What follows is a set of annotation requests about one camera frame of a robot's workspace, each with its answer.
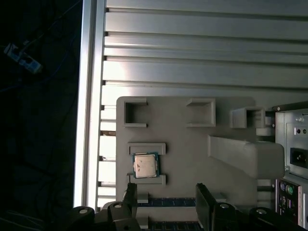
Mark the grey power supply unit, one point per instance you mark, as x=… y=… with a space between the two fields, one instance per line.
x=294 y=142

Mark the black open PC case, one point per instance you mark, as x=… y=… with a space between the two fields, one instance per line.
x=280 y=149

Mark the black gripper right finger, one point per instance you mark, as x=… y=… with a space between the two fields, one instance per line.
x=204 y=211

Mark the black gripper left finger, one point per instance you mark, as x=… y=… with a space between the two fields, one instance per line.
x=120 y=216

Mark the dark RAM stick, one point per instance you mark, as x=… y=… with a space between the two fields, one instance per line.
x=168 y=202
x=173 y=227

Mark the grey parts rack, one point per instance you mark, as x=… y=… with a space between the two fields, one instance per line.
x=183 y=156

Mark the silver green CPU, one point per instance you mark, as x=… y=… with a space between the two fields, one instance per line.
x=144 y=166

